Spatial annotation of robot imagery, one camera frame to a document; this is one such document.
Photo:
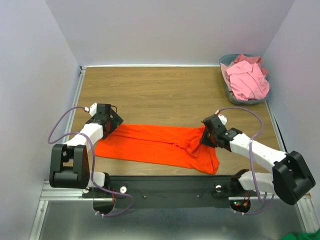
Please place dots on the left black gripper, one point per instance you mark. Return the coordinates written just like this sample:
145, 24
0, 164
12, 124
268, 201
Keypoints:
116, 121

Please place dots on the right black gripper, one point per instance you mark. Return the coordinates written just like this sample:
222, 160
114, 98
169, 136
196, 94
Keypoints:
207, 135

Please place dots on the orange t shirt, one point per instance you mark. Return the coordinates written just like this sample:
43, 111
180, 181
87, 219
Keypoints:
160, 144

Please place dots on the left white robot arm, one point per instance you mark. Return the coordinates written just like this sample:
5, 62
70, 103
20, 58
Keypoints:
69, 161

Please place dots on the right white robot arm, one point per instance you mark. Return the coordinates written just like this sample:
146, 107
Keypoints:
288, 175

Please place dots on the teal laundry basket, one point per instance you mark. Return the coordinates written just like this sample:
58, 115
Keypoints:
227, 60

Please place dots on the dusty pink t shirt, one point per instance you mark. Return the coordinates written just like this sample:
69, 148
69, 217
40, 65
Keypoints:
252, 60

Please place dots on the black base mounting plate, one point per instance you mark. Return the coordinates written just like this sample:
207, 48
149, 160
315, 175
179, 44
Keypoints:
160, 192

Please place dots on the green cloth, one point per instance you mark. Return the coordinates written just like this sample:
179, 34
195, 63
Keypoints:
302, 236

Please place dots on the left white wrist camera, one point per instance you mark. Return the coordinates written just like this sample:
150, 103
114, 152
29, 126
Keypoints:
92, 110

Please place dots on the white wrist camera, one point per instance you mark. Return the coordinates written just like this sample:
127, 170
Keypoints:
92, 110
222, 117

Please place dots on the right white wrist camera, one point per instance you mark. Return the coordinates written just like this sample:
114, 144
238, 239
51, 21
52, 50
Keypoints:
222, 117

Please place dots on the right aluminium side rail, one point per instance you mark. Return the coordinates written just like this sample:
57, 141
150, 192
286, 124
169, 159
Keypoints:
273, 133

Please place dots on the aluminium frame rail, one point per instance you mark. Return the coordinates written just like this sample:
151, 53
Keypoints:
49, 193

